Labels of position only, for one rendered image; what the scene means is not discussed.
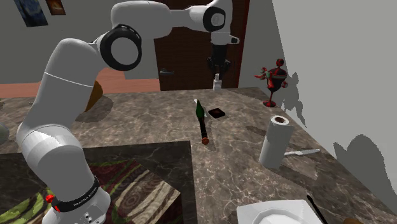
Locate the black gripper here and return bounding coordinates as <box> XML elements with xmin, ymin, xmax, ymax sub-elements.
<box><xmin>207</xmin><ymin>44</ymin><xmax>232</xmax><ymax>78</ymax></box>

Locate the small white bottle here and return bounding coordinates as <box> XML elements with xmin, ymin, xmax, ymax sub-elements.
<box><xmin>212</xmin><ymin>73</ymin><xmax>223</xmax><ymax>92</ymax></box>

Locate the dark brown door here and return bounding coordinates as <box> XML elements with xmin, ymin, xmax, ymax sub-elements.
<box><xmin>153</xmin><ymin>0</ymin><xmax>251</xmax><ymax>92</ymax></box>

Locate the dark brown square coaster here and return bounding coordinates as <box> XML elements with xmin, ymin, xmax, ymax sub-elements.
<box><xmin>207</xmin><ymin>107</ymin><xmax>226</xmax><ymax>120</ymax></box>

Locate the red and black goblet figure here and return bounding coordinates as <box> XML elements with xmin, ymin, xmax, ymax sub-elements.
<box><xmin>254</xmin><ymin>57</ymin><xmax>289</xmax><ymax>108</ymax></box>

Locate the green and black kitchen tool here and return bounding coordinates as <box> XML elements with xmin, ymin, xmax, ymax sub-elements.
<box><xmin>193</xmin><ymin>99</ymin><xmax>211</xmax><ymax>146</ymax></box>

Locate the white paper towel roll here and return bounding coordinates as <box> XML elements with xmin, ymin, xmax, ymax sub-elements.
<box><xmin>258</xmin><ymin>115</ymin><xmax>295</xmax><ymax>169</ymax></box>

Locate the silver table knife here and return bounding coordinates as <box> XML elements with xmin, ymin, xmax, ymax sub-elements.
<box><xmin>283</xmin><ymin>148</ymin><xmax>321</xmax><ymax>157</ymax></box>

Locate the orange-brown round object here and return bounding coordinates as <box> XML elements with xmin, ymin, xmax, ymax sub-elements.
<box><xmin>84</xmin><ymin>80</ymin><xmax>104</xmax><ymax>113</ymax></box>

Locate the patterned marble robot stand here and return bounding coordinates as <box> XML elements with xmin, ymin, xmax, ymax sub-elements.
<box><xmin>0</xmin><ymin>141</ymin><xmax>199</xmax><ymax>224</ymax></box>

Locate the white plate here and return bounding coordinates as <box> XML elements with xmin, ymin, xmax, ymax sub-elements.
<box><xmin>236</xmin><ymin>199</ymin><xmax>325</xmax><ymax>224</ymax></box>

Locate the thin black stick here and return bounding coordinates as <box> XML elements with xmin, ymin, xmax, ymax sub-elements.
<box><xmin>305</xmin><ymin>194</ymin><xmax>329</xmax><ymax>224</ymax></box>

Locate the orange wall picture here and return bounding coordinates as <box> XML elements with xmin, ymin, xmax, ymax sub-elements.
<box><xmin>45</xmin><ymin>0</ymin><xmax>67</xmax><ymax>17</ymax></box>

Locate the blue wall picture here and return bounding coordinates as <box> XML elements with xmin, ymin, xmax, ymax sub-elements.
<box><xmin>13</xmin><ymin>0</ymin><xmax>49</xmax><ymax>28</ymax></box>

